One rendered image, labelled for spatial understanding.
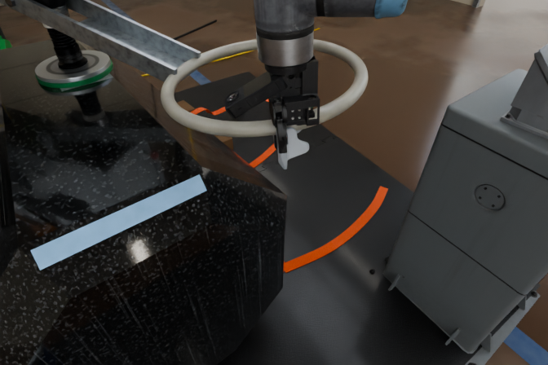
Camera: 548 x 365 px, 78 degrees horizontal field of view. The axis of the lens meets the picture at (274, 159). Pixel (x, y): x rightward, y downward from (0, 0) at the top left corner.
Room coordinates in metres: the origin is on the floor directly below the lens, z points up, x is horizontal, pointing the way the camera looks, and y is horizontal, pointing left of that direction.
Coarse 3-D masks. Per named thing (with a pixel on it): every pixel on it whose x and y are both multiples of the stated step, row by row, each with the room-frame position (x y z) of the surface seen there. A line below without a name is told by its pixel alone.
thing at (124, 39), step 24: (0, 0) 0.98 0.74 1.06; (24, 0) 0.94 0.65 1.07; (72, 0) 1.03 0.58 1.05; (48, 24) 0.92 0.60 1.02; (72, 24) 0.89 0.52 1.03; (96, 24) 0.98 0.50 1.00; (120, 24) 0.97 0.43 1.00; (96, 48) 0.87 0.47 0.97; (120, 48) 0.84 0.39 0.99; (144, 48) 0.92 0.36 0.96; (168, 48) 0.92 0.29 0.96; (192, 48) 0.90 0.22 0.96; (144, 72) 0.81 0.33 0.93; (168, 72) 0.78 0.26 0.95; (192, 72) 0.86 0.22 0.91
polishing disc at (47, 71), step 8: (56, 56) 1.05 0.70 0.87; (88, 56) 1.05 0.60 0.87; (96, 56) 1.05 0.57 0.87; (104, 56) 1.05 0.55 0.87; (40, 64) 0.99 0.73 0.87; (48, 64) 0.99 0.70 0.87; (56, 64) 0.99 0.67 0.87; (88, 64) 0.99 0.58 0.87; (96, 64) 0.99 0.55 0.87; (104, 64) 0.99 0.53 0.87; (40, 72) 0.94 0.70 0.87; (48, 72) 0.94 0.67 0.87; (56, 72) 0.94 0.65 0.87; (64, 72) 0.94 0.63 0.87; (72, 72) 0.94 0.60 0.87; (80, 72) 0.94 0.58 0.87; (88, 72) 0.94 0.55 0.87; (96, 72) 0.95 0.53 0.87; (48, 80) 0.90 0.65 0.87; (56, 80) 0.89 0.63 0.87; (64, 80) 0.90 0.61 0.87; (72, 80) 0.90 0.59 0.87; (80, 80) 0.91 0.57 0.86
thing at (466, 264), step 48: (480, 96) 0.84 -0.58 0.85; (480, 144) 0.69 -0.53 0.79; (528, 144) 0.62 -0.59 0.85; (432, 192) 0.74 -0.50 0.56; (480, 192) 0.65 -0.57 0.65; (528, 192) 0.58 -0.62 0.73; (432, 240) 0.69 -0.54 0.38; (480, 240) 0.60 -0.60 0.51; (528, 240) 0.53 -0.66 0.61; (432, 288) 0.63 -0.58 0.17; (480, 288) 0.54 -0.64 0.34; (528, 288) 0.48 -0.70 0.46; (480, 336) 0.48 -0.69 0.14
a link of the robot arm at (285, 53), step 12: (312, 36) 0.52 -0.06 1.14; (264, 48) 0.50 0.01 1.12; (276, 48) 0.49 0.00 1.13; (288, 48) 0.49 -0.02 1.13; (300, 48) 0.49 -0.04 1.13; (312, 48) 0.52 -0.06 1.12; (264, 60) 0.50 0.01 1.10; (276, 60) 0.49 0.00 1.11; (288, 60) 0.49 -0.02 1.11; (300, 60) 0.49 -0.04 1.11
